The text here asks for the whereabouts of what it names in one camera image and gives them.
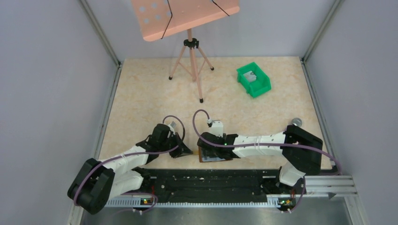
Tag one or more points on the green plastic bin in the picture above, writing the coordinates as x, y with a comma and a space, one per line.
257, 88

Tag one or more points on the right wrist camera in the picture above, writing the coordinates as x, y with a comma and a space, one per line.
216, 128

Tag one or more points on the white VIP card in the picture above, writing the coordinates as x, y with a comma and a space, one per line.
250, 76

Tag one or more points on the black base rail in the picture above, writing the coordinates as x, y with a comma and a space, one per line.
145, 188

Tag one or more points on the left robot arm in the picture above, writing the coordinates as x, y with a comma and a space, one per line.
115, 167

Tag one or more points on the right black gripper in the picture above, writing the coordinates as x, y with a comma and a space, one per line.
205, 146

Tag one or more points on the brown leather card holder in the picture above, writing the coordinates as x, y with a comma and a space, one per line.
207, 156

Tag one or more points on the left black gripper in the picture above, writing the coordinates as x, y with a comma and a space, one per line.
179, 146

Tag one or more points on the pink music stand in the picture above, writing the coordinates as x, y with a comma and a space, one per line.
162, 18

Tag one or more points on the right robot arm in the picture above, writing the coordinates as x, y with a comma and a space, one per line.
301, 149

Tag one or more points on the purple glitter microphone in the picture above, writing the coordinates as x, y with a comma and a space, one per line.
297, 122

